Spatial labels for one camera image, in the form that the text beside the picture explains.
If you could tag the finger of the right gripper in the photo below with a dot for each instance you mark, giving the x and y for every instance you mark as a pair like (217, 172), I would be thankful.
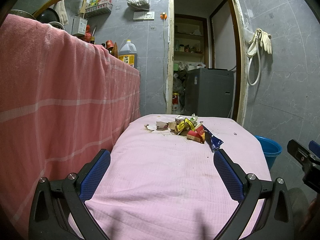
(314, 147)
(298, 152)

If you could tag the red paper cup scrap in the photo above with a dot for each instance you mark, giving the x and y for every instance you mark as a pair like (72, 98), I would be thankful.
(198, 134)

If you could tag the plastic bag on wall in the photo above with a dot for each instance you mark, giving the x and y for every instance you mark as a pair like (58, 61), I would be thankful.
(142, 5)

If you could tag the wooden door frame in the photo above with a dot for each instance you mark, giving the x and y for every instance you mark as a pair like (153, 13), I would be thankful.
(241, 86)

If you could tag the broken eggshell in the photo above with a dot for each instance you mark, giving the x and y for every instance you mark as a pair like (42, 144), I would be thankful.
(158, 126)

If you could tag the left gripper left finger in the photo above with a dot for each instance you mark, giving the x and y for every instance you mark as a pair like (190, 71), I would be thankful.
(58, 210)

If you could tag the beige hanging towel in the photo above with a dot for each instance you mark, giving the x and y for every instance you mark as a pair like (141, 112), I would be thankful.
(62, 13)

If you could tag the orange wall hook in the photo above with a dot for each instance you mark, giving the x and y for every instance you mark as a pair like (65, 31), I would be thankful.
(163, 16)

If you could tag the blue snack wrapper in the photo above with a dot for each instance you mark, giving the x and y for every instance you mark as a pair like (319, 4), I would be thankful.
(214, 142)

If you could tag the wall spice rack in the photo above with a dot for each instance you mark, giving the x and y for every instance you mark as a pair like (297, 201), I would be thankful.
(98, 7)

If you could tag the white rubber gloves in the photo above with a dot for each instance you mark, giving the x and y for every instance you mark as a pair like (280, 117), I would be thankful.
(260, 39)

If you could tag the yellow crumpled wrapper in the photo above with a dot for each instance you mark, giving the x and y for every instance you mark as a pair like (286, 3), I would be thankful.
(184, 125)

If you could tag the large oil jug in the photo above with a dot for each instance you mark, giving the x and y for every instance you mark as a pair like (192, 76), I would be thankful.
(128, 54)

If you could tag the red white bottle on floor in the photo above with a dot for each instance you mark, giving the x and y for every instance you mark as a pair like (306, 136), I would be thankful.
(176, 103)

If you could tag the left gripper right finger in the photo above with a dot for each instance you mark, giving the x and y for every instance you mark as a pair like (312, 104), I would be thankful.
(264, 209)

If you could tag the metal box grater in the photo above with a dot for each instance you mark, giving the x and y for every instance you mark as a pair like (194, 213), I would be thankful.
(79, 26)

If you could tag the white wall socket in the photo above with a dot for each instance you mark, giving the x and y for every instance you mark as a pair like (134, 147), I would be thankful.
(143, 15)

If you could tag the red checked counter cloth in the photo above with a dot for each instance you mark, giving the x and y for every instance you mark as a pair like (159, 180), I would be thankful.
(62, 100)

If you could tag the blue plastic bucket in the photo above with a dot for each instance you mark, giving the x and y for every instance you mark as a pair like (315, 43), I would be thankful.
(271, 149)

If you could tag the black wok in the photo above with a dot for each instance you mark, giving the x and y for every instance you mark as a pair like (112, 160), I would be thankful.
(46, 14)

